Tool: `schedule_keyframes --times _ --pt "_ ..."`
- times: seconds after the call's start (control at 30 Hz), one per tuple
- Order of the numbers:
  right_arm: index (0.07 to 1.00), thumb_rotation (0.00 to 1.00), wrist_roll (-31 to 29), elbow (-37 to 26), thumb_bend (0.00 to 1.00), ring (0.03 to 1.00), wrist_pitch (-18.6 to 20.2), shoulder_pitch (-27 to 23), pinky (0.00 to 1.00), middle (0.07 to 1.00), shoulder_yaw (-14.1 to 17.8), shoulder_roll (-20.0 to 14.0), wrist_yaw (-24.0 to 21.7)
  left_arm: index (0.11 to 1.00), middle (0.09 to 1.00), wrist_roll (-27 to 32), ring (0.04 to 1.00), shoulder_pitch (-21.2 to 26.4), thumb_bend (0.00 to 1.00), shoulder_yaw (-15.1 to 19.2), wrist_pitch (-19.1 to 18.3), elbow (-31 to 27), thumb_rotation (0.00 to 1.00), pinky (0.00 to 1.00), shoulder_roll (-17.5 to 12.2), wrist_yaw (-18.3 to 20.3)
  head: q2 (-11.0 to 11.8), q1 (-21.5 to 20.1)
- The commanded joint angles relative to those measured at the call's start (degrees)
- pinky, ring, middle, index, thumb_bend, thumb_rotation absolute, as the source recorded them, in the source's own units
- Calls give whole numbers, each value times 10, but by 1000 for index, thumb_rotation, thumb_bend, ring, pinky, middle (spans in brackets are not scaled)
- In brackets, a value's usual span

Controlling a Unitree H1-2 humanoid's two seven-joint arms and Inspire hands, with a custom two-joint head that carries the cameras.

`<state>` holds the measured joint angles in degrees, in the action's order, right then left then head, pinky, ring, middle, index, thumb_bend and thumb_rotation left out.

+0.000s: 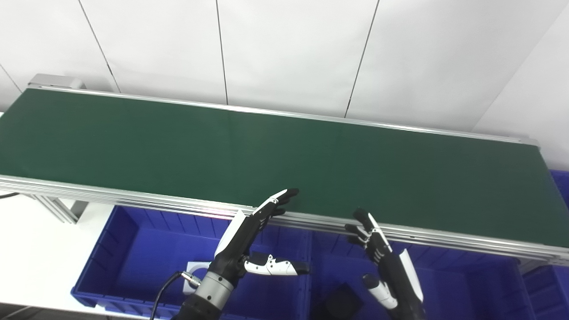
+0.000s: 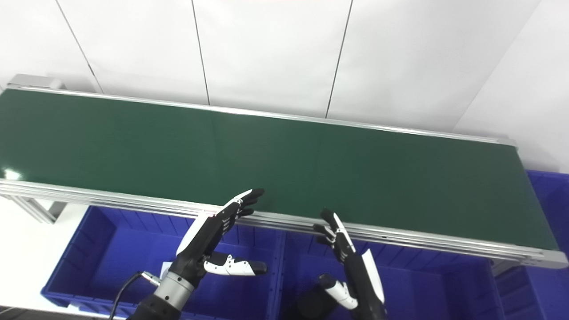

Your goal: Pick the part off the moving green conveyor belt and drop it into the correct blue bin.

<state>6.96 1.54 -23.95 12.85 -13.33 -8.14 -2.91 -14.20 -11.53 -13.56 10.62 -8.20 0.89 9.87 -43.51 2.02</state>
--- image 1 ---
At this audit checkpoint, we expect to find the black square part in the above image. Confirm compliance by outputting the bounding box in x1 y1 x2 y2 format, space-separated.
322 287 363 320

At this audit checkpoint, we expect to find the green conveyor belt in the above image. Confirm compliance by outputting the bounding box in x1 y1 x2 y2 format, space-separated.
0 88 569 248
0 84 569 267

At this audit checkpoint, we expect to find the blue plastic bin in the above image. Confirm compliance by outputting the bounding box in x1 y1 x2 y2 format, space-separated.
71 205 313 320
522 170 569 320
309 231 537 320

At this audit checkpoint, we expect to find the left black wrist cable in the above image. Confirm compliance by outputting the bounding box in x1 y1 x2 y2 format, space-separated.
149 271 203 320

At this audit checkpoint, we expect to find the grey conveyor end box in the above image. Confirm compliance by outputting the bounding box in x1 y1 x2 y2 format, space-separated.
28 74 86 90

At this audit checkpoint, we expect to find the white square part round hole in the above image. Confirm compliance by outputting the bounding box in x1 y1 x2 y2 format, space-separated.
184 261 212 295

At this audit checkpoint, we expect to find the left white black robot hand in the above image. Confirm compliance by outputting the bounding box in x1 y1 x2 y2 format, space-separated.
209 188 310 289

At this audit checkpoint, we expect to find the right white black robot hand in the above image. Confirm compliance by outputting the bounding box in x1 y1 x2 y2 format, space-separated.
345 208 425 320

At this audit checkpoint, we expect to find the aluminium conveyor leg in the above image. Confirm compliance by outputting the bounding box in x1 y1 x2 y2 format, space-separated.
31 196 89 224

